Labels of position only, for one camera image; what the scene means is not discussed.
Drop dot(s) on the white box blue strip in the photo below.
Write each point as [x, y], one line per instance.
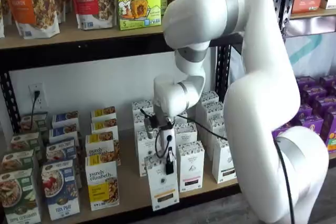
[212, 108]
[210, 96]
[224, 161]
[215, 124]

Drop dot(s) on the white box pink strip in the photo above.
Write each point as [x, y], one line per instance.
[186, 134]
[191, 166]

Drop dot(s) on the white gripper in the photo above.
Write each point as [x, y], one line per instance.
[164, 133]

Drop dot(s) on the white plastic sheet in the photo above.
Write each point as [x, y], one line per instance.
[315, 58]

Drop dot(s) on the black metal shelf beam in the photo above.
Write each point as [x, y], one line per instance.
[309, 26]
[199, 200]
[78, 56]

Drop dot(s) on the white wall outlet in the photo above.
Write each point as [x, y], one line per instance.
[35, 87]

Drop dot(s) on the yellow Purely Elizabeth granola box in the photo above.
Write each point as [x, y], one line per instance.
[101, 182]
[103, 127]
[99, 148]
[103, 112]

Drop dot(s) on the red label granola bag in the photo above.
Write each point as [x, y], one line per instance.
[92, 3]

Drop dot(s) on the purple Annie's box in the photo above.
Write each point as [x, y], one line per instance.
[324, 103]
[328, 80]
[305, 81]
[286, 133]
[329, 121]
[313, 93]
[305, 109]
[311, 124]

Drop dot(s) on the white box yellow strip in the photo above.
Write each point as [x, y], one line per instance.
[140, 124]
[161, 195]
[141, 106]
[143, 150]

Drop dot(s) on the orange label granola bag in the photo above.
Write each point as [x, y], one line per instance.
[31, 3]

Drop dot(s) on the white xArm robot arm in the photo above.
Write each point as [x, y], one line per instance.
[262, 103]

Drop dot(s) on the green cereal box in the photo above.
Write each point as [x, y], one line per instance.
[34, 123]
[15, 159]
[18, 197]
[25, 142]

